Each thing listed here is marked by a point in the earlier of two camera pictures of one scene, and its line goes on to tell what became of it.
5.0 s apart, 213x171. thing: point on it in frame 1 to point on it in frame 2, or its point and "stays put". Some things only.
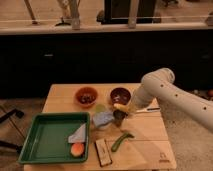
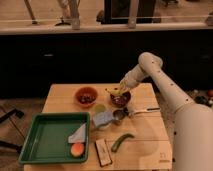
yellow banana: (121, 106) to (113, 91)
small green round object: (100, 108) stays put
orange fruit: (77, 149) stays put
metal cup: (118, 116) stays put
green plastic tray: (47, 138) stays put
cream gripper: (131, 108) to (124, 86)
